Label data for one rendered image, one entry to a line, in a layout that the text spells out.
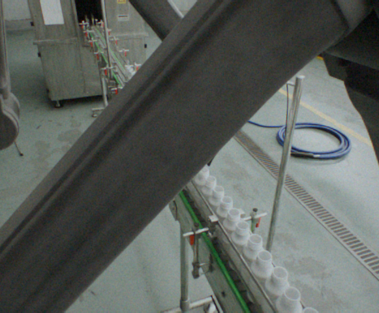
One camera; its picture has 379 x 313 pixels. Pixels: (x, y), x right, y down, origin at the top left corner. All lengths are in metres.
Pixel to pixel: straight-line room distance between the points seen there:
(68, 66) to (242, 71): 4.54
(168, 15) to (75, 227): 0.49
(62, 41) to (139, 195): 4.42
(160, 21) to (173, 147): 0.47
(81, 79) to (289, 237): 3.29
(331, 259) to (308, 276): 0.25
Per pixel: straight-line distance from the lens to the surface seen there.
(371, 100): 0.26
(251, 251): 0.96
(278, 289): 0.91
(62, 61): 4.66
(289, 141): 1.57
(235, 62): 0.16
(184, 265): 1.79
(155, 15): 0.61
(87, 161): 0.17
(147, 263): 2.43
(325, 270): 2.55
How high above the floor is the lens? 1.83
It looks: 32 degrees down
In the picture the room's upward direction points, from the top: straight up
